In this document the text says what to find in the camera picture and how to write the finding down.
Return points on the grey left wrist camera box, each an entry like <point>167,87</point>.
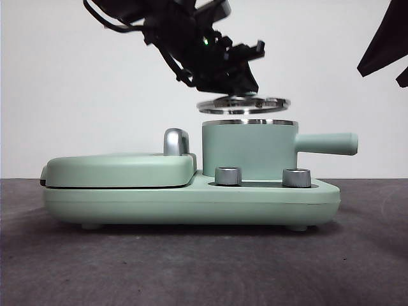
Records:
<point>213,9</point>

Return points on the silver control knob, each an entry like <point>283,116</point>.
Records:
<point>297,178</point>
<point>228,176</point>

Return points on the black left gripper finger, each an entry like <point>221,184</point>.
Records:
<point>236,81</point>

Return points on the mint green breakfast maker base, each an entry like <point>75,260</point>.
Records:
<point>191,204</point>

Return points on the mint green griddle cover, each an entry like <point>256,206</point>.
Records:
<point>111,169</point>

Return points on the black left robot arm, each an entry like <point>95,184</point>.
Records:
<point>181,32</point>

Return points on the glass pot lid green knob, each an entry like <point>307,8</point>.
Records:
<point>236,102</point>

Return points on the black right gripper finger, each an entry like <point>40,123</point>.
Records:
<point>389,41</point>
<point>404,78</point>

